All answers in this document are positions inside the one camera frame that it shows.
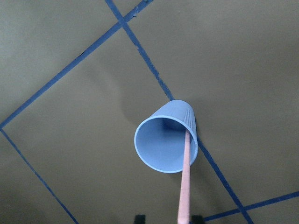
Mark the blue ribbed cup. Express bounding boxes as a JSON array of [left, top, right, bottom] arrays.
[[134, 100, 198, 173]]

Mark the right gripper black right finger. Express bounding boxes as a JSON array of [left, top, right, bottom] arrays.
[[191, 215, 204, 224]]

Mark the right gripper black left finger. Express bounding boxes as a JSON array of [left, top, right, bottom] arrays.
[[134, 214, 145, 224]]

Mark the pink chopstick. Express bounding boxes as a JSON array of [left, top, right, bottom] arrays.
[[177, 130, 190, 224]]

